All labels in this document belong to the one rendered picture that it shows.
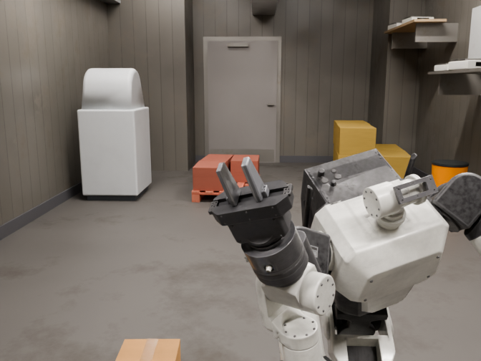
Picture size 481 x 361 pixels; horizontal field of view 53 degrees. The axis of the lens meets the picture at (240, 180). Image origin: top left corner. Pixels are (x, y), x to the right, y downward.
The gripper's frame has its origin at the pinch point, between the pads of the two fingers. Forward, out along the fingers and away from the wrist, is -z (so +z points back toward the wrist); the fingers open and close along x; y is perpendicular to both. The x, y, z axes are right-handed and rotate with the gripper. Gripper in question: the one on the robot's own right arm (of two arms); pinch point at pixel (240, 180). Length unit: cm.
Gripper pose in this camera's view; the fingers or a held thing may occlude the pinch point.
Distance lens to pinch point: 66.7
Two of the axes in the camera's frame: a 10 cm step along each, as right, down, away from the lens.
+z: 3.7, 7.6, 5.3
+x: 9.1, -1.8, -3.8
